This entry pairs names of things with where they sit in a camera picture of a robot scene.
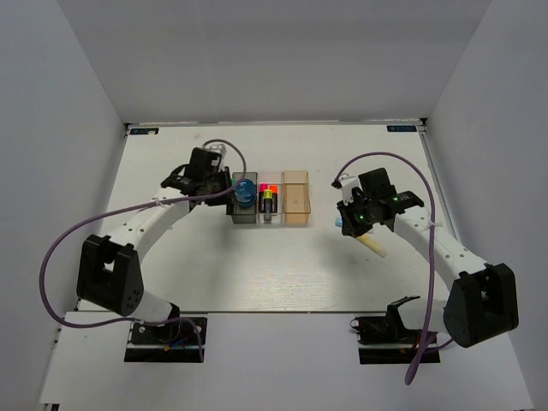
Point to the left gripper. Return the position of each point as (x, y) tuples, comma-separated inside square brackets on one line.
[(223, 199)]

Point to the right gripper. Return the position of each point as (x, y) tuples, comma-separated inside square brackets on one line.
[(349, 227)]

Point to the blue tape roll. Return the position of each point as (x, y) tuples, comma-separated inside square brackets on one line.
[(245, 193)]

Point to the pale yellow pen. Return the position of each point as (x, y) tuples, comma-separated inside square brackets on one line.
[(373, 245)]

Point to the pink cap highlighter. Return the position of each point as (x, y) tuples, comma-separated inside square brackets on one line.
[(261, 195)]

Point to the yellow cap highlighter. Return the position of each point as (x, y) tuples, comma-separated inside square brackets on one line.
[(267, 204)]

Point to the orange cap highlighter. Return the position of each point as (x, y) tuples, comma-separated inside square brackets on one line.
[(274, 198)]

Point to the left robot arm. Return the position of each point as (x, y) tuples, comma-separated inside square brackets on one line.
[(110, 266)]

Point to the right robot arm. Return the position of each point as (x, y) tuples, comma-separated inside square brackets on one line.
[(482, 301)]

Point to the grey transparent container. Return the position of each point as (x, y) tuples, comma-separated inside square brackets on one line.
[(242, 216)]

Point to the clear transparent container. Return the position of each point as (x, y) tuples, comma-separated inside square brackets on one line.
[(271, 177)]

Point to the left corner label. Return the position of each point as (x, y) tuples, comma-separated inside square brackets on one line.
[(144, 131)]

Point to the corner label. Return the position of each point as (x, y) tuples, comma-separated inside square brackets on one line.
[(144, 131), (399, 128)]

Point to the right corner label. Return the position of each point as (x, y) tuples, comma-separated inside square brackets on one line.
[(399, 128)]

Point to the amber transparent container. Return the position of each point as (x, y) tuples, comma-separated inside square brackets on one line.
[(296, 200)]

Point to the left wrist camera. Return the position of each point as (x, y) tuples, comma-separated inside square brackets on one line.
[(219, 149)]

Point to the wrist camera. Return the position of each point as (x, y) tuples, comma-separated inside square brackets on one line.
[(219, 149), (346, 183)]

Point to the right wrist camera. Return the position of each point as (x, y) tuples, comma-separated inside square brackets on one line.
[(346, 183)]

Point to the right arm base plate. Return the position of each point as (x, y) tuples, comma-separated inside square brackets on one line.
[(380, 343)]

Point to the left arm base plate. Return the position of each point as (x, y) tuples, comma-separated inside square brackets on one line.
[(182, 346)]

